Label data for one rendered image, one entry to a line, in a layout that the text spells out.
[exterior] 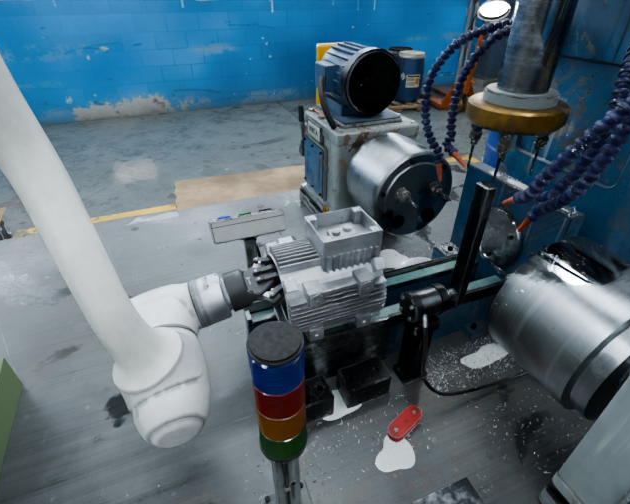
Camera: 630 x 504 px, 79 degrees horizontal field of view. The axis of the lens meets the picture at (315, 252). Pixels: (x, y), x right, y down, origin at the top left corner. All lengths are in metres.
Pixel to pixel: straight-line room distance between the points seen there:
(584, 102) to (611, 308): 0.49
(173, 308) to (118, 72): 5.50
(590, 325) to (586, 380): 0.08
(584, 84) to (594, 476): 0.73
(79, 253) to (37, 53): 5.66
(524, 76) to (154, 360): 0.75
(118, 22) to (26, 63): 1.19
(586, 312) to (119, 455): 0.83
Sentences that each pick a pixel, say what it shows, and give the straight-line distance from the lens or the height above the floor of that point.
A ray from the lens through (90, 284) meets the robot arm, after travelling 0.54.
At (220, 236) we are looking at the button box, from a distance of 0.90.
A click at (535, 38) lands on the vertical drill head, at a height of 1.44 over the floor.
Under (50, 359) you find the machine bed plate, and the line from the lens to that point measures 1.12.
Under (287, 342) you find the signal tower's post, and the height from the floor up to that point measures 1.22.
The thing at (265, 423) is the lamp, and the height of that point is 1.10.
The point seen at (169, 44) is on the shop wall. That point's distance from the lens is 6.04.
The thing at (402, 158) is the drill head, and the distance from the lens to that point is 1.03.
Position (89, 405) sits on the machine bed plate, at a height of 0.80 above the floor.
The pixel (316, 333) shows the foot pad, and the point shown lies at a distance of 0.75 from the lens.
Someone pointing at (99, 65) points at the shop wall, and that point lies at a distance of 6.09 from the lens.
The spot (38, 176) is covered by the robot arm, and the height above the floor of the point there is 1.33.
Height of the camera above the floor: 1.52
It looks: 35 degrees down
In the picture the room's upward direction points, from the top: straight up
